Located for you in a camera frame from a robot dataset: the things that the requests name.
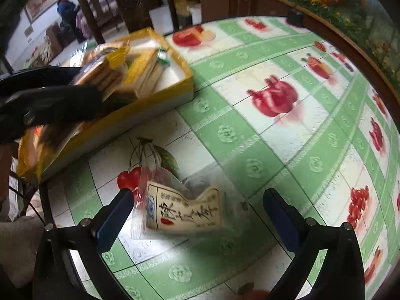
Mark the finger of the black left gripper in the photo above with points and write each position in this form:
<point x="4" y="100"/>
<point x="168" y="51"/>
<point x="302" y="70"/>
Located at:
<point x="69" y="103"/>
<point x="39" y="77"/>

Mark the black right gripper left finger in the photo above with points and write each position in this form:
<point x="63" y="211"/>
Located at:
<point x="55" y="276"/>

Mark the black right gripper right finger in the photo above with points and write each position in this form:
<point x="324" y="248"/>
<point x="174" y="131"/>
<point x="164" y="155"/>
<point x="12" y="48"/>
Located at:
<point x="342" y="272"/>

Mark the brown cracker pack yellow edge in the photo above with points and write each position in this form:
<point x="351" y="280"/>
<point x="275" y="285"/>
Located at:
<point x="106" y="71"/>

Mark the small green square cracker pack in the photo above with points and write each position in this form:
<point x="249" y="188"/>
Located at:
<point x="144" y="68"/>

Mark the dark plum snack bag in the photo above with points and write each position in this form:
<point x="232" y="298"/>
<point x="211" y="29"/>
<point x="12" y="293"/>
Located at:
<point x="203" y="204"/>

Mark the large orange cracker bag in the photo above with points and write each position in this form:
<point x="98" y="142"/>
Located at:
<point x="40" y="146"/>

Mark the person in blue jacket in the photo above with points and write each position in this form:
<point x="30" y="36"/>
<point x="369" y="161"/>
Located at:
<point x="68" y="12"/>

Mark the white plastic bucket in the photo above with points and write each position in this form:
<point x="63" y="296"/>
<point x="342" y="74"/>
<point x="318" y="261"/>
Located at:
<point x="195" y="12"/>

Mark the green fruit pattern tablecloth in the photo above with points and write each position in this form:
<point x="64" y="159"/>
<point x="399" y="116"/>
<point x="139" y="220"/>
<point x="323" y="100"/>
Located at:
<point x="274" y="106"/>

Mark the black cup on table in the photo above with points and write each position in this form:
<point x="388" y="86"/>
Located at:
<point x="295" y="18"/>

